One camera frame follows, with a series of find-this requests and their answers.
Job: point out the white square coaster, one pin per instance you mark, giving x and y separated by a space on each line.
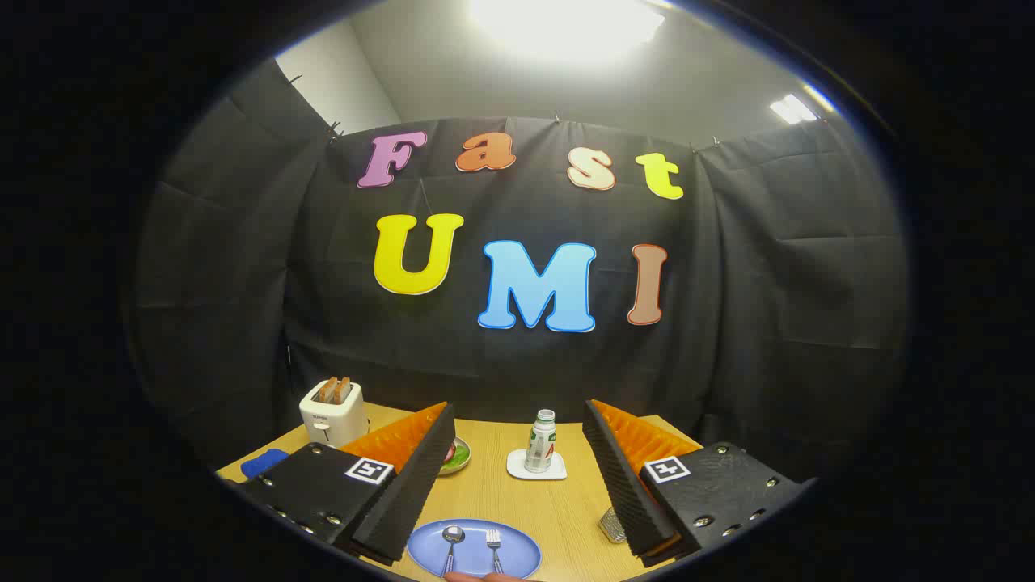
559 473

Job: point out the folded blue cloth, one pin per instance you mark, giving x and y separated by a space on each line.
263 463

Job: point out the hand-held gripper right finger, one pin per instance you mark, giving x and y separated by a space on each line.
623 485

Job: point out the small ceiling light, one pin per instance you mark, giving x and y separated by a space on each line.
792 108

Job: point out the large ceiling light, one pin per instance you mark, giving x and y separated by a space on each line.
566 24

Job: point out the round blue plate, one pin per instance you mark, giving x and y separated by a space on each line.
473 562

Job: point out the white toaster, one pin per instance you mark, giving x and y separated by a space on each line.
335 420

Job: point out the brown toast slice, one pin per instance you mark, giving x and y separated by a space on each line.
327 391
345 389

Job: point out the cream oval food plate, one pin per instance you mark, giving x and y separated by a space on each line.
460 459

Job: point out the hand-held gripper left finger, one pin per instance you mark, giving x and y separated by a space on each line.
412 485

